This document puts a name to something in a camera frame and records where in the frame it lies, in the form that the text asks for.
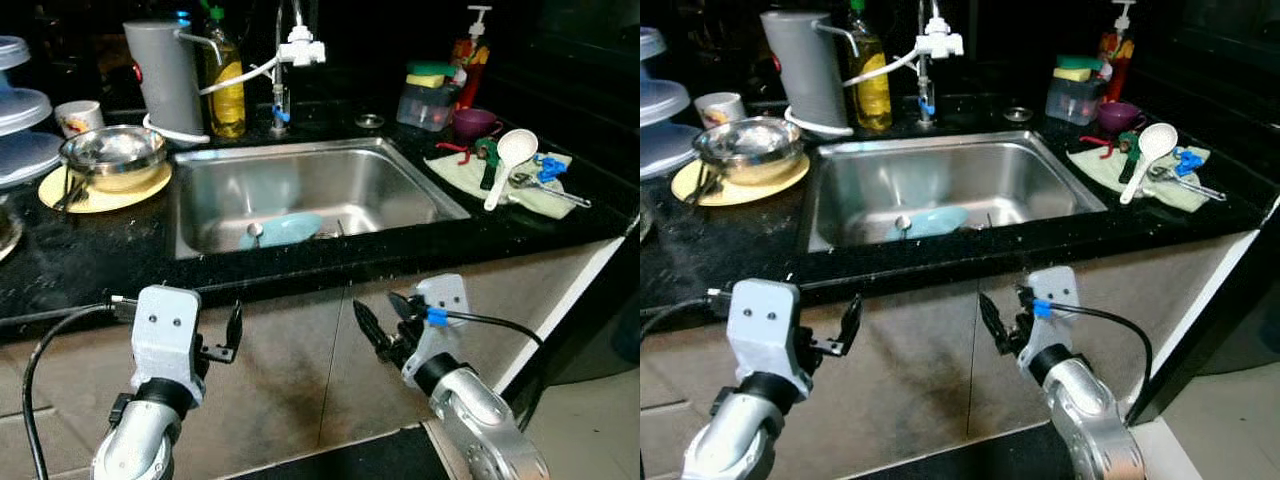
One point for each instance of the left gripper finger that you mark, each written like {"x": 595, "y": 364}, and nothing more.
{"x": 234, "y": 325}
{"x": 853, "y": 320}

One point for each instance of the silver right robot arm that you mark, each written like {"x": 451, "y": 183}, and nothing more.
{"x": 1090, "y": 415}
{"x": 485, "y": 420}

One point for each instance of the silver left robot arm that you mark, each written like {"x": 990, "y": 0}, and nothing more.
{"x": 735, "y": 435}
{"x": 140, "y": 440}

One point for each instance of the red kitchen tool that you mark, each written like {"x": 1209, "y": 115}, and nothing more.
{"x": 1095, "y": 143}
{"x": 452, "y": 150}

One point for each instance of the green black kitchen tool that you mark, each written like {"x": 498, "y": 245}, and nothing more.
{"x": 1128, "y": 155}
{"x": 488, "y": 160}

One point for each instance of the small metal spoon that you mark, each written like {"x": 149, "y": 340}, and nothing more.
{"x": 255, "y": 232}
{"x": 902, "y": 224}

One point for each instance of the light blue plate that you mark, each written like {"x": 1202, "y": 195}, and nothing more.
{"x": 290, "y": 230}
{"x": 938, "y": 223}

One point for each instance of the black floor mat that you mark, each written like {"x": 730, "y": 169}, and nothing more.
{"x": 970, "y": 462}
{"x": 350, "y": 462}

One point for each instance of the stainless steel sink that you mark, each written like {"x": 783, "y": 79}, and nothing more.
{"x": 300, "y": 185}
{"x": 950, "y": 178}

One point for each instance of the light green cloth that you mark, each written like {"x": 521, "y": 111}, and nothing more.
{"x": 1095, "y": 165}
{"x": 535, "y": 198}

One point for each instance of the yellow round plate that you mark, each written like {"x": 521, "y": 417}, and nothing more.
{"x": 760, "y": 192}
{"x": 120, "y": 198}

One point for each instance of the white rice paddle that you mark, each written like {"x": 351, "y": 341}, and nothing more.
{"x": 1155, "y": 143}
{"x": 515, "y": 150}

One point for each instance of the short black chopstick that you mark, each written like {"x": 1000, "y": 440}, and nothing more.
{"x": 712, "y": 185}
{"x": 79, "y": 189}
{"x": 70, "y": 192}
{"x": 703, "y": 187}

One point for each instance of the purple cup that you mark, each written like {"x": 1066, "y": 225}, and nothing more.
{"x": 1118, "y": 117}
{"x": 474, "y": 124}

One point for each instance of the stainless steel bowl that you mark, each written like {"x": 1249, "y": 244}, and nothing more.
{"x": 115, "y": 160}
{"x": 750, "y": 152}

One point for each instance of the blue plastic clip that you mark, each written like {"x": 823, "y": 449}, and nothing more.
{"x": 1187, "y": 160}
{"x": 550, "y": 167}

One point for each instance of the clear plastic sponge container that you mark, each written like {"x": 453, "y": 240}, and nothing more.
{"x": 428, "y": 108}
{"x": 1075, "y": 100}

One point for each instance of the yellow sponge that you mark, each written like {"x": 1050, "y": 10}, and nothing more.
{"x": 422, "y": 81}
{"x": 1070, "y": 75}

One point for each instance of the yellow oil bottle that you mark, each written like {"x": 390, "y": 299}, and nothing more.
{"x": 226, "y": 95}
{"x": 870, "y": 90}

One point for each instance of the green sponge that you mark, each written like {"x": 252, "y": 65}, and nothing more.
{"x": 432, "y": 70}

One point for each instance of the white cartoon print mug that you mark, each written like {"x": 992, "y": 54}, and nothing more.
{"x": 720, "y": 112}
{"x": 78, "y": 120}

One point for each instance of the red pump bottle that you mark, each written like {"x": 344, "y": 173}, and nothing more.
{"x": 1116, "y": 60}
{"x": 470, "y": 65}

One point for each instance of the grey canister with red logo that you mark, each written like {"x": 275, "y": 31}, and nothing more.
{"x": 165, "y": 80}
{"x": 805, "y": 70}

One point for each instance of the white tiered storage rack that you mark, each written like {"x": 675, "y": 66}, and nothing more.
{"x": 20, "y": 110}
{"x": 660, "y": 100}

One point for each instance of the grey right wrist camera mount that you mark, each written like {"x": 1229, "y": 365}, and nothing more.
{"x": 440, "y": 330}
{"x": 1055, "y": 320}

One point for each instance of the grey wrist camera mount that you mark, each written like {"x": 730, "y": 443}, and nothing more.
{"x": 1055, "y": 320}
{"x": 165, "y": 330}
{"x": 762, "y": 325}
{"x": 440, "y": 330}

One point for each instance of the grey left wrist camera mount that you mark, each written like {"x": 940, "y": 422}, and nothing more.
{"x": 165, "y": 330}
{"x": 762, "y": 325}

